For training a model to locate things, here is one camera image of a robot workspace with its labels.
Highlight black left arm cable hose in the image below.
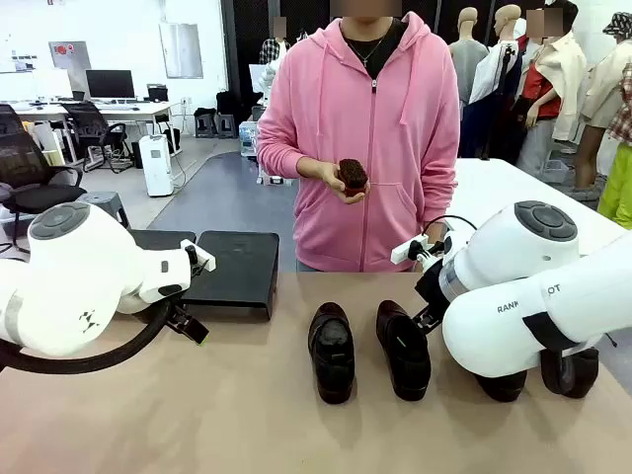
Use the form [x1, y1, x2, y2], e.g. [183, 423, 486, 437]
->
[0, 300, 172, 374]

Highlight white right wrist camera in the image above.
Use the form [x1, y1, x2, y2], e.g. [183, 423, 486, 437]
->
[391, 234, 430, 265]

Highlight black mesh partition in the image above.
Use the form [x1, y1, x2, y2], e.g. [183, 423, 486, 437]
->
[220, 0, 495, 124]

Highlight mannequin with bucket hat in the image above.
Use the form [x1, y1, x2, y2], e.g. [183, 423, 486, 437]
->
[575, 12, 632, 192]

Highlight grey plastic basket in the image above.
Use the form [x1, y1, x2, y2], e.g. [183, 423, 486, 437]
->
[540, 158, 572, 185]

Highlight white office desk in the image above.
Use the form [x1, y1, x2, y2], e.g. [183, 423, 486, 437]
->
[0, 101, 174, 164]

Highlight person's left forearm pink sleeve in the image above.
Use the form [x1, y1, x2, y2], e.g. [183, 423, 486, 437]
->
[419, 167, 460, 233]

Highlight mannequin in grey shirt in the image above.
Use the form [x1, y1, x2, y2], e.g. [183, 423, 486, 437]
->
[447, 6, 490, 108]

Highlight black bag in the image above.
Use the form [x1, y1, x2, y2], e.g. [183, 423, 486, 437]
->
[215, 91, 248, 118]

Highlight mannequin with green trousers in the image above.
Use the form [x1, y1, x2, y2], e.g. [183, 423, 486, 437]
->
[596, 63, 632, 231]

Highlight grey wall cabinet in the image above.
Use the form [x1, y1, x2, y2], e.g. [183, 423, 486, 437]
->
[47, 40, 93, 95]

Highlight person in pink hoodie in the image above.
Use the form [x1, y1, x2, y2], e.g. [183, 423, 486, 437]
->
[256, 12, 460, 274]

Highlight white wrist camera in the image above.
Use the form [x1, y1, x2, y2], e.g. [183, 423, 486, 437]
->
[180, 238, 217, 273]
[391, 234, 430, 265]

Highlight brown shoe brush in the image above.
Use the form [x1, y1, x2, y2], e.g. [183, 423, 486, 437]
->
[337, 158, 370, 198]

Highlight person's right hand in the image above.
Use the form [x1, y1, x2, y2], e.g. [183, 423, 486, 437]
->
[309, 158, 369, 204]

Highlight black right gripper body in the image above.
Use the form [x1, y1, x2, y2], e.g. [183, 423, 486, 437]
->
[414, 259, 448, 317]

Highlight thin black camera cable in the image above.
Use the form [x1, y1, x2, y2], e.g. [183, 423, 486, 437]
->
[423, 214, 478, 239]

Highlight lit computer case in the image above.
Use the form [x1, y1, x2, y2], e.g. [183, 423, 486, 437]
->
[239, 120, 261, 158]

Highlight black shoe stand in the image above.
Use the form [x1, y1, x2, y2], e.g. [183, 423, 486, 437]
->
[178, 230, 280, 321]
[128, 229, 198, 253]

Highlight white folding table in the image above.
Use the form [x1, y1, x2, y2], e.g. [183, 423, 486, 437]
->
[446, 157, 626, 233]

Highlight white air purifier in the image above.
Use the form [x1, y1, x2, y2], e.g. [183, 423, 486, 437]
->
[138, 133, 175, 198]

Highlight mannequin in red top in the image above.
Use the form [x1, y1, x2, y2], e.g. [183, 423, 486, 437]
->
[513, 2, 589, 174]

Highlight person in plaid shirt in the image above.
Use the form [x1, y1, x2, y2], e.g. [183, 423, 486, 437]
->
[259, 17, 292, 65]

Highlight silver cross necklace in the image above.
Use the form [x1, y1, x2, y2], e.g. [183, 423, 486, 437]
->
[345, 29, 391, 68]

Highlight grey plastic stool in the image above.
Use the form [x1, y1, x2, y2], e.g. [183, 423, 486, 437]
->
[78, 191, 130, 231]

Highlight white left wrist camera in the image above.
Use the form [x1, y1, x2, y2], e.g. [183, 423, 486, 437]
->
[180, 238, 217, 273]

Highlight person's right forearm pink sleeve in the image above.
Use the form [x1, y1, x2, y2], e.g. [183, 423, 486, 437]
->
[256, 142, 322, 182]

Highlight mannequin with white garment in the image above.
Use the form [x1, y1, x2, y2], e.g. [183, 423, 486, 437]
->
[468, 4, 524, 159]

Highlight black mesh office chair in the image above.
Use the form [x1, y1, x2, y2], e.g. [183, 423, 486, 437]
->
[0, 103, 88, 256]
[62, 101, 134, 174]

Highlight small white robot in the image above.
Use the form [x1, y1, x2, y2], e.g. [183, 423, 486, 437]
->
[249, 62, 277, 96]

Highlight black leather buckle shoe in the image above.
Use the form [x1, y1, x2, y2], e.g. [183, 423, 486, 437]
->
[540, 345, 600, 400]
[307, 302, 356, 405]
[375, 299, 433, 402]
[473, 367, 528, 404]

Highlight black computer monitor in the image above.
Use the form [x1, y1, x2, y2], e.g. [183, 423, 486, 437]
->
[85, 69, 136, 100]

